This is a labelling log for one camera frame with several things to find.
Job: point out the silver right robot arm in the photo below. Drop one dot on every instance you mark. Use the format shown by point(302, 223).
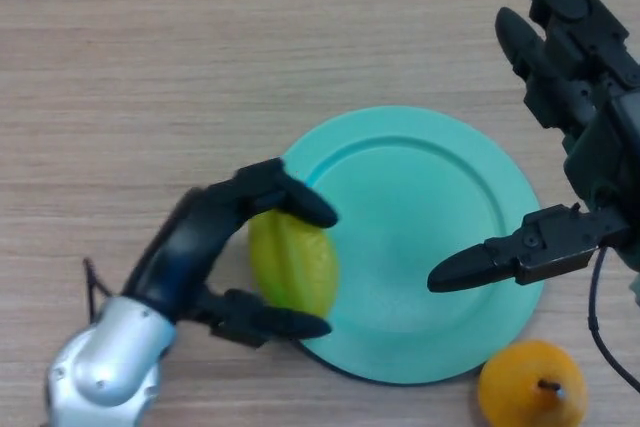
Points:
point(635, 292)

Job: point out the green round plate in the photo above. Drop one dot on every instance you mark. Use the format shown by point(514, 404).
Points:
point(410, 197)

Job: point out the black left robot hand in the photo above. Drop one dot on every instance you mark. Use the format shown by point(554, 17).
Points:
point(185, 257)

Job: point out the orange pear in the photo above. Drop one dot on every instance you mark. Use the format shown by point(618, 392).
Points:
point(525, 387)

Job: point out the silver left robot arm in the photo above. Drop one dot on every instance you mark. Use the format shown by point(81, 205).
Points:
point(110, 362)

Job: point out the yellow starfruit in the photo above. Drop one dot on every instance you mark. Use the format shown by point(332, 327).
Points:
point(295, 267)

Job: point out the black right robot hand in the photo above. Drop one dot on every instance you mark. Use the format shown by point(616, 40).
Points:
point(600, 147)

